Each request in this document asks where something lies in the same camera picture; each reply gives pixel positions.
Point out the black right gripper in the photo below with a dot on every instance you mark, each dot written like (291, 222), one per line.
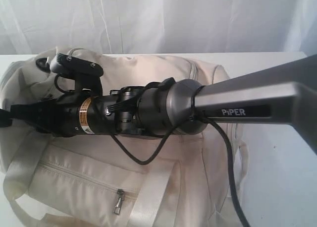
(65, 116)

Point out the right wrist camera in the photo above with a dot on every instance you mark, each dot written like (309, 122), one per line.
(69, 66)

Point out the cream fabric duffel bag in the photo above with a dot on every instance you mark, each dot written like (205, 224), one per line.
(185, 186)

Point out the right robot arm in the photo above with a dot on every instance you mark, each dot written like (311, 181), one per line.
(284, 94)

